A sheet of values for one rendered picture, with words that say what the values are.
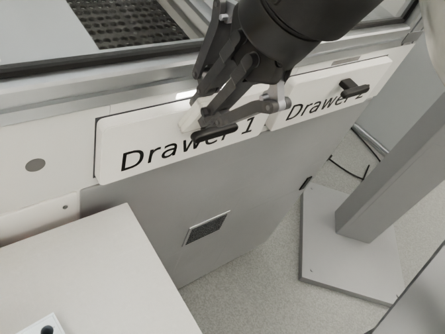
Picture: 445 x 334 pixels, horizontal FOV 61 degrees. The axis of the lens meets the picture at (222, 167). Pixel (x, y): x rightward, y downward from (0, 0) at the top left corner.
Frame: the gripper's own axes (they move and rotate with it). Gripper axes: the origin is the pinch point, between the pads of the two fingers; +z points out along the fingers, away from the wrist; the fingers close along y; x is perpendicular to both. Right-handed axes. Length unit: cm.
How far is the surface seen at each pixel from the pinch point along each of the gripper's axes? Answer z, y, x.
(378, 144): 93, 9, 162
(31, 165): 7.2, -1.6, -18.8
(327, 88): 4.8, -0.7, 30.5
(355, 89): 2.3, 1.7, 34.1
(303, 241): 85, 33, 76
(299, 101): 6.1, -0.2, 24.1
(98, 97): -0.8, -4.3, -11.4
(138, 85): -0.8, -5.0, -6.3
